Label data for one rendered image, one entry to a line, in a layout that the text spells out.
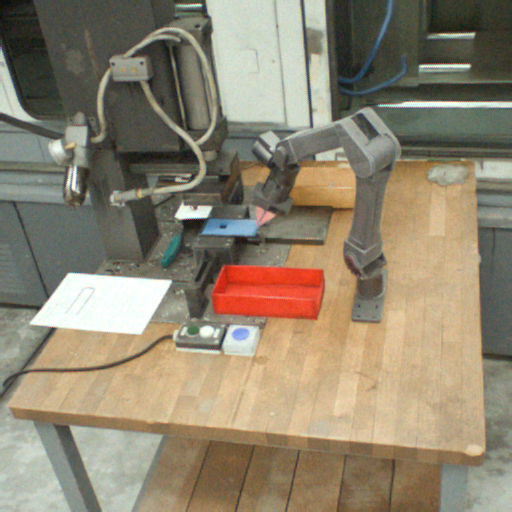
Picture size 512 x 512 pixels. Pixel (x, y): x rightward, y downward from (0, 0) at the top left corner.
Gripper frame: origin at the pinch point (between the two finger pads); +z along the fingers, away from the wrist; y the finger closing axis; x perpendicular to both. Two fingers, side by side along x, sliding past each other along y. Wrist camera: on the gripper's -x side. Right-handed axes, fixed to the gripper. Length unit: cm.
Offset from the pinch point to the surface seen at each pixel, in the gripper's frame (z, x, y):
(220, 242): 6.0, 6.5, 6.6
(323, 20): -34, -57, 8
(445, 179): -15, -39, -44
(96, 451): 123, -2, 13
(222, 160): -11.9, 0.1, 15.0
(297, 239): 3.4, -5.9, -11.5
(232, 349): 7.2, 37.7, -5.8
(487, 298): 26, -57, -86
